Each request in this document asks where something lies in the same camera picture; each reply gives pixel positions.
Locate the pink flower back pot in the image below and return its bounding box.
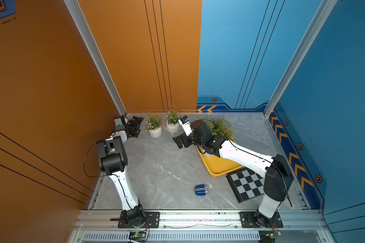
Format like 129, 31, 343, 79
166, 111, 181, 134

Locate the orange flower back pot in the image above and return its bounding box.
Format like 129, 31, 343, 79
146, 114, 163, 138

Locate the red flower white pot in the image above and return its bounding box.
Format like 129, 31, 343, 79
201, 118, 235, 142

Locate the yellow plastic tray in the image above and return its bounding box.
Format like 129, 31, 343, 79
197, 146, 243, 177

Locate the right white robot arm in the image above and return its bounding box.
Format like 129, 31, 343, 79
173, 116, 294, 228

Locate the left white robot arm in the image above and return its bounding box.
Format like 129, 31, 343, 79
96, 116, 147, 228

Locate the black white checkerboard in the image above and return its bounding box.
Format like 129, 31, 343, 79
226, 168, 264, 203

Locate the left green circuit board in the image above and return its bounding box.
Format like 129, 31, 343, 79
128, 231, 147, 243

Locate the green circuit board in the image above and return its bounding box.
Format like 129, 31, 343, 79
265, 231, 282, 242
128, 231, 147, 243

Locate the right green circuit board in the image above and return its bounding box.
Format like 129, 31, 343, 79
265, 231, 282, 242

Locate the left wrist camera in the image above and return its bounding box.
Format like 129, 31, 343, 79
114, 115, 128, 127

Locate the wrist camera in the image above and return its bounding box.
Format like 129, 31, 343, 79
114, 115, 128, 127
178, 115, 193, 137

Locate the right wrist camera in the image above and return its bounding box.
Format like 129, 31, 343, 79
178, 115, 193, 137

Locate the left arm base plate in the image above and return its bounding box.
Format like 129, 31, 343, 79
118, 211, 160, 229

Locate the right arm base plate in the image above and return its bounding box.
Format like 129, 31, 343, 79
239, 211, 283, 228

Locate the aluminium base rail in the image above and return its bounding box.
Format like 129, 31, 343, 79
69, 210, 335, 243

